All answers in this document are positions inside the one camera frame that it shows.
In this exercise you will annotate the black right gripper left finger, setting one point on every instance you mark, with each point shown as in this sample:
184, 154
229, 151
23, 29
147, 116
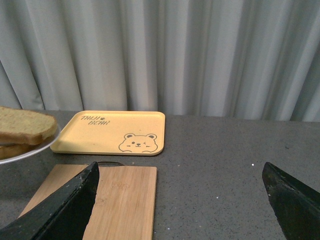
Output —
63, 215

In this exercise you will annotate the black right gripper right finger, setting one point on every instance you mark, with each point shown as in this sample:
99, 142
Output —
295, 204

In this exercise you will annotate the white oval plate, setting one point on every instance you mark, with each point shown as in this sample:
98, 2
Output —
39, 148

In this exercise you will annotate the bread slice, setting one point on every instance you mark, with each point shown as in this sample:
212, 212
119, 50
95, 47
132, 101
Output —
9, 151
19, 126

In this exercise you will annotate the wooden cutting board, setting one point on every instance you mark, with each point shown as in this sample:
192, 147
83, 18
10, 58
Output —
124, 204

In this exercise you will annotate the yellow bear tray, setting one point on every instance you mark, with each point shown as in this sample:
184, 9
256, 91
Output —
97, 132

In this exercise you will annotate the grey-white curtain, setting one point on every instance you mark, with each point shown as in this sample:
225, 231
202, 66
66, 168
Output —
248, 59

